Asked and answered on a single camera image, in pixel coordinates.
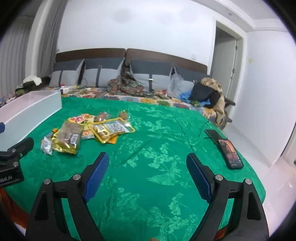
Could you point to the blue cloth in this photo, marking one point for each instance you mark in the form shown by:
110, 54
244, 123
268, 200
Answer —
185, 96

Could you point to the white door frame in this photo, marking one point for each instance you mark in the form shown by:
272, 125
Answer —
225, 60

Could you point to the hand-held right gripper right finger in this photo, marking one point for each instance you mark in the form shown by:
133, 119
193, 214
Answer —
200, 176

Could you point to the grey headboard cushion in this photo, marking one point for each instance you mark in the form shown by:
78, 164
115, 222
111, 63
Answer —
189, 74
152, 74
66, 74
104, 71

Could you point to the white cloth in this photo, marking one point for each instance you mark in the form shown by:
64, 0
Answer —
32, 79

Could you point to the green patterned blanket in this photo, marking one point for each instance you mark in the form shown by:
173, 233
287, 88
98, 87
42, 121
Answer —
150, 139

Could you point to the orange snack packet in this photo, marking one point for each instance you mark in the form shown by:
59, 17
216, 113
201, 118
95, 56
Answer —
113, 140

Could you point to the beige long snack packet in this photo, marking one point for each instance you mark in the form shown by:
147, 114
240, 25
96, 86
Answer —
87, 134

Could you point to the dark phone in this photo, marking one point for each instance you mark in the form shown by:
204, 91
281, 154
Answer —
214, 134

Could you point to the clear plastic bag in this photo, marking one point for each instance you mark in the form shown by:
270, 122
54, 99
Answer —
174, 84

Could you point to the clear sausage packet with barcode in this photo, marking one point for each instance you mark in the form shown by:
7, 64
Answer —
103, 116

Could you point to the black phone with lit screen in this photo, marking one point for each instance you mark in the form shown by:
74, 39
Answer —
231, 153

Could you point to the large yellow snack packet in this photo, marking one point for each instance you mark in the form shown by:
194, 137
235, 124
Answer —
111, 128

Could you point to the floral bed sheet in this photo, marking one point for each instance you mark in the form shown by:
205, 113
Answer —
138, 100

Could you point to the dark floral cloth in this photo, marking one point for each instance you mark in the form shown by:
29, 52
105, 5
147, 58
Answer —
126, 87

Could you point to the dark chair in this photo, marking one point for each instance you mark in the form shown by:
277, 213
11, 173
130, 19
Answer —
230, 102

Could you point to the red and yellow snack packet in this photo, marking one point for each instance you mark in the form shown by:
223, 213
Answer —
78, 119

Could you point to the small silver snack packet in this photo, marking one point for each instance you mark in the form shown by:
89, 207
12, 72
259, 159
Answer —
47, 146

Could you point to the black bag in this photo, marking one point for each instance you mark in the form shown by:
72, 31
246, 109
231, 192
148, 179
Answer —
203, 92

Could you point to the white power strip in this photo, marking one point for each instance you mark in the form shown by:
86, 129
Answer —
62, 89

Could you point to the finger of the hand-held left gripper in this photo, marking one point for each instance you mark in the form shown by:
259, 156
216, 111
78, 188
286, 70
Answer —
20, 147
1, 128

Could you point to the grey curtain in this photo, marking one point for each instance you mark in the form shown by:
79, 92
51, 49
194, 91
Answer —
20, 46

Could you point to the brown bed headboard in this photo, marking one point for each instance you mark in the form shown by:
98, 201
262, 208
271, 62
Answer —
161, 55

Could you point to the gold packet with brown snack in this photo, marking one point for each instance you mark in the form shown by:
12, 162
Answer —
68, 136

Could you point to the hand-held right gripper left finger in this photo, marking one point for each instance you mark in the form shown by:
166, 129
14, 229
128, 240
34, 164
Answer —
97, 176

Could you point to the green label sausage packet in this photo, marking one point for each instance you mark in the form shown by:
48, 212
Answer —
123, 115

